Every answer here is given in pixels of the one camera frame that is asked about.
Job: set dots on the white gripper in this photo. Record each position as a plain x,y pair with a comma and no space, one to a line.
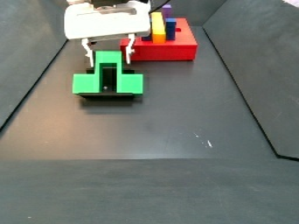
107,22

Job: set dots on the yellow arched bar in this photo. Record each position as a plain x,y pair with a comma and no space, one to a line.
158,28

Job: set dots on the red base board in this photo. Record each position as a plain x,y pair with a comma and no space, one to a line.
180,49

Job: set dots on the black angle fixture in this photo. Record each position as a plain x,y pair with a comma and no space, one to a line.
107,85

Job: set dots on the purple post right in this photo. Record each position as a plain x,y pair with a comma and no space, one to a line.
168,11

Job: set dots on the blue post right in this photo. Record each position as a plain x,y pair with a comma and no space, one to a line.
170,25

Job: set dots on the green stepped block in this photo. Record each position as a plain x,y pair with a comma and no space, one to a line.
90,83

